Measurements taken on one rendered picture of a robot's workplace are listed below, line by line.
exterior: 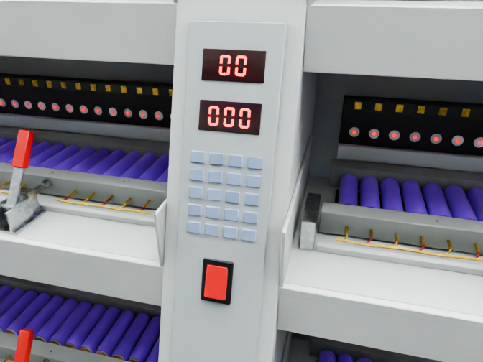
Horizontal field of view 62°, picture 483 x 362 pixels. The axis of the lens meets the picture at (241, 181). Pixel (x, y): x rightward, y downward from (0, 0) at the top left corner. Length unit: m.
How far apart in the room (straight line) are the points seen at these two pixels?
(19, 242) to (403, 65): 0.34
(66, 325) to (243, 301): 0.29
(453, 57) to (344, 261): 0.17
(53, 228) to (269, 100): 0.24
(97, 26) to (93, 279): 0.21
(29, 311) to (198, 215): 0.34
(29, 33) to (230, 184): 0.21
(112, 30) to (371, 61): 0.20
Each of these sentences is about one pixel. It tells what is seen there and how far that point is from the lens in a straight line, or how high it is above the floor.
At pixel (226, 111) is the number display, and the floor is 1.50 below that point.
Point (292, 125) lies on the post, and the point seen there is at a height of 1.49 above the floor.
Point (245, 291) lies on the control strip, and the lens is 0.32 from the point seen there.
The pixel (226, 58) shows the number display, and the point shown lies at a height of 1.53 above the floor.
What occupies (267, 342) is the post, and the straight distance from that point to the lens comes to 0.33.
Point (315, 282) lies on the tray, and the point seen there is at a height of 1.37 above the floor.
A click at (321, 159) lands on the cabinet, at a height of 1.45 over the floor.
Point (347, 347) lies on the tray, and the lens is 0.50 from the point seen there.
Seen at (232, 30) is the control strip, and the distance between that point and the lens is 0.30.
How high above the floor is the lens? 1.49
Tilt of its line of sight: 9 degrees down
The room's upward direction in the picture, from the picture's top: 5 degrees clockwise
